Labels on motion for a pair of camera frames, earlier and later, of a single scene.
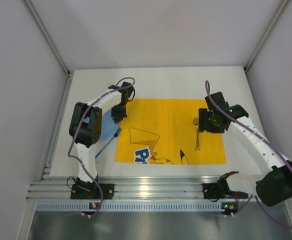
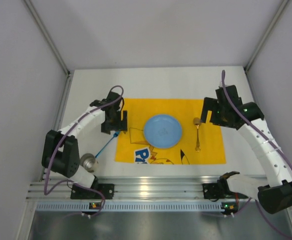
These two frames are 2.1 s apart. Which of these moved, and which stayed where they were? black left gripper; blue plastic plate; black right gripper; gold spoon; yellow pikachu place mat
Moved: blue plastic plate; black left gripper; black right gripper
Stayed: yellow pikachu place mat; gold spoon
